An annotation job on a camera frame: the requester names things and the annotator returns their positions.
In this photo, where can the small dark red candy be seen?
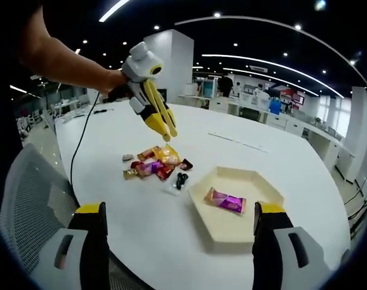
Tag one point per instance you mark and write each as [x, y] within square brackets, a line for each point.
[186, 164]

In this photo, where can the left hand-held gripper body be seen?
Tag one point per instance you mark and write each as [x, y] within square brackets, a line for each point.
[141, 65]

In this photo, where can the blue box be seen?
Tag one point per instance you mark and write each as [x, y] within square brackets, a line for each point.
[275, 107]

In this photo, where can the clear packet with black food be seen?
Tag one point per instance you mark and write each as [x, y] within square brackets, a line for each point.
[179, 179]

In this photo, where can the orange brown food packet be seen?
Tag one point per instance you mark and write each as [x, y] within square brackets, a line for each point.
[147, 154]

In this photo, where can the long white counter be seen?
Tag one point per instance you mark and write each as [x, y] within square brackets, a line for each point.
[322, 145]

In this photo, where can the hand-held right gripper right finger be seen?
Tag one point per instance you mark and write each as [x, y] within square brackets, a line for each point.
[271, 256]

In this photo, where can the purple food packet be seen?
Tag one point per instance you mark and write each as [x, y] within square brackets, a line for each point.
[227, 202]
[150, 168]

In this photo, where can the white desk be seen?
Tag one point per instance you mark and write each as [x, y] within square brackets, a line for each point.
[68, 107]

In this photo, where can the yellow food packet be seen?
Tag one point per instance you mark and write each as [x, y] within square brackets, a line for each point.
[169, 155]

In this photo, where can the black slim tool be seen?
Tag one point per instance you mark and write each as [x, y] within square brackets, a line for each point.
[102, 111]

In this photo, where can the cream hexagonal container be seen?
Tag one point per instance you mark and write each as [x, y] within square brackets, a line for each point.
[231, 229]

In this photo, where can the red wall display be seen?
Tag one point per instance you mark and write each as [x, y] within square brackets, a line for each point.
[295, 98]

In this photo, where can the black chair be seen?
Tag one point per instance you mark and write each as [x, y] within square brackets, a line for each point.
[250, 114]

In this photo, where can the small grey candy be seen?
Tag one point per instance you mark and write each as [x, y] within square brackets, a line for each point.
[127, 157]

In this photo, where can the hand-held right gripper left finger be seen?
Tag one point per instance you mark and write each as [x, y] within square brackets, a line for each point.
[89, 256]

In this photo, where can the grey mesh office chair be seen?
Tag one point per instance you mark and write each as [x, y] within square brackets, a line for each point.
[35, 196]

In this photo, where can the person's left hand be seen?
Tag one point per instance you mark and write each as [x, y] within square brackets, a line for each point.
[116, 84]

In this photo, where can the white office chair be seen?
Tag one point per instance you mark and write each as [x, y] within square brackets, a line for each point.
[27, 124]

